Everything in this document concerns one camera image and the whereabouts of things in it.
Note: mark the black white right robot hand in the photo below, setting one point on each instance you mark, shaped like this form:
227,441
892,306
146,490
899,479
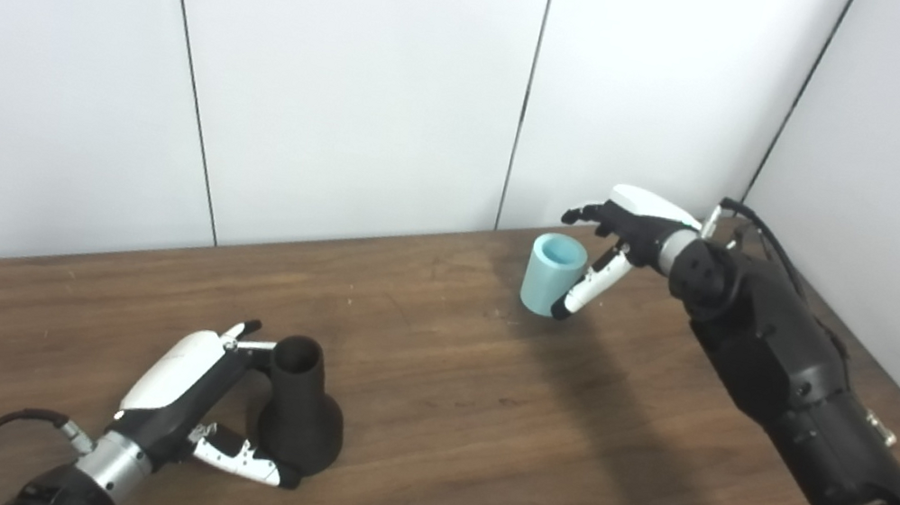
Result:
646,226

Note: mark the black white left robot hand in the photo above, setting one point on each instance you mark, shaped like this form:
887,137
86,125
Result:
176,389

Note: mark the light blue cylinder cup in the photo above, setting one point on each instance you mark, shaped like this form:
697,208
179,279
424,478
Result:
545,282

